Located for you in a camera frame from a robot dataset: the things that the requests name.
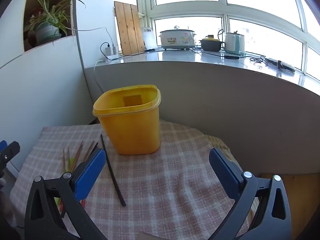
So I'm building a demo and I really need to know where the black charger cable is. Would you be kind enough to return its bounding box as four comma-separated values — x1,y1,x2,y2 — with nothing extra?
100,42,112,61

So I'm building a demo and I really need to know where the tangled black cable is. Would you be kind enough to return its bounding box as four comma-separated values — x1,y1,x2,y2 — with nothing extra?
249,56,269,67

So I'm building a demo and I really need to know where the pink plaid cloth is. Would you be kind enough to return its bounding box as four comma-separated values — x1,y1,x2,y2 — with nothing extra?
10,119,260,240

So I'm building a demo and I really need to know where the white cutting board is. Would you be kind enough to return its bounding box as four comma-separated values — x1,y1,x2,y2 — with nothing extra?
141,27,158,51

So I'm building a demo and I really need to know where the black adapter cable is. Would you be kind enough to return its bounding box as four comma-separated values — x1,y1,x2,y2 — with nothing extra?
189,47,225,58

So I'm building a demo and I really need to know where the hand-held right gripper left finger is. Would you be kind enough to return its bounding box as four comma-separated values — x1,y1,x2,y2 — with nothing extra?
24,148,108,240

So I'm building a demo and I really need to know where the white bead cord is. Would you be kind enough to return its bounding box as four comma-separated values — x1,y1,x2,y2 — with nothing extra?
70,0,77,37

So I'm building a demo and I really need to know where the white stone windowsill counter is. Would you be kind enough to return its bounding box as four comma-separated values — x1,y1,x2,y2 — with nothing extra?
84,48,320,87

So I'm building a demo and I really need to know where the dark pot with yellow lid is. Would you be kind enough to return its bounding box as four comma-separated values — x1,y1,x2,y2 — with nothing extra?
199,35,225,52

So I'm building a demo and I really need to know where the wooden plank board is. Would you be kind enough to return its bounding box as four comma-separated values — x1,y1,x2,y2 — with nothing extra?
114,1,146,56

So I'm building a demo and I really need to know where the white window frame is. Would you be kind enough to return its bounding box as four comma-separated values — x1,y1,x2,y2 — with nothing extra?
136,0,320,81

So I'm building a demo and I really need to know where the floral white slow cooker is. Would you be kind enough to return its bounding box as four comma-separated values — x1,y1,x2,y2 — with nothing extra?
159,25,196,51

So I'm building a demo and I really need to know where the grey thin cable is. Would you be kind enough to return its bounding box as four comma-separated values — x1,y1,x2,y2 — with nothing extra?
66,27,117,48

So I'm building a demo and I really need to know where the yellow plastic container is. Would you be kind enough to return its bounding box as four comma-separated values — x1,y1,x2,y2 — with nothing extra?
92,84,161,155

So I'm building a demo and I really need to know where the white power cable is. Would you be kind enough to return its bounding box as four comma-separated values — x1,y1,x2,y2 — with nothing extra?
93,60,104,95

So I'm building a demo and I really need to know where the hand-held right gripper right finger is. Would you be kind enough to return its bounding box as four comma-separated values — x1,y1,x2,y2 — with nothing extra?
209,148,292,240

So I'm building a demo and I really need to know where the mint electric kettle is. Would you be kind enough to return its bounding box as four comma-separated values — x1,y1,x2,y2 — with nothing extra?
223,31,247,56

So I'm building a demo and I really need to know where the potted spider plant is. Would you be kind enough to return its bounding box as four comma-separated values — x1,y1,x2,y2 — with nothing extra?
27,0,87,47

